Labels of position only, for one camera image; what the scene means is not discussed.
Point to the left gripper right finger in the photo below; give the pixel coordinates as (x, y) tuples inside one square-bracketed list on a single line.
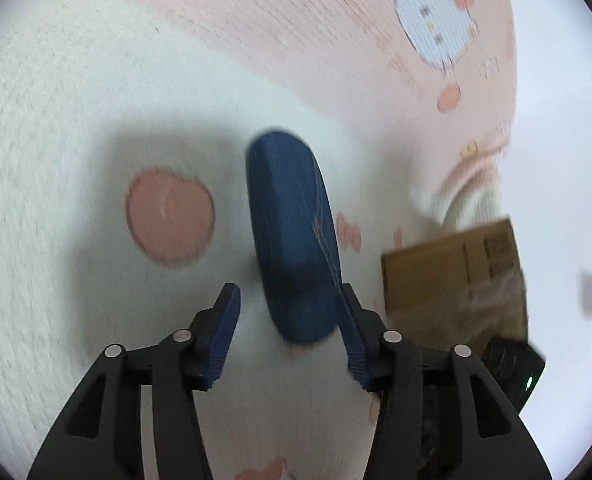
[(442, 414)]

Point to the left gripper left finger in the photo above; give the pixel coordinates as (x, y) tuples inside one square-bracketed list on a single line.
[(99, 435)]

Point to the blue denim glasses case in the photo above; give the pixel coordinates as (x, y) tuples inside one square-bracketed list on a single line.
[(294, 237)]

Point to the brown cardboard box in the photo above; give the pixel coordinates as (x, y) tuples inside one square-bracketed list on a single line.
[(463, 288)]

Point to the pink cartoon print blanket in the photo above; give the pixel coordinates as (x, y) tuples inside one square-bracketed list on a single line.
[(123, 199)]

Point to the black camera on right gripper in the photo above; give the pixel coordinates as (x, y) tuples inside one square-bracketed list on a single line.
[(515, 366)]

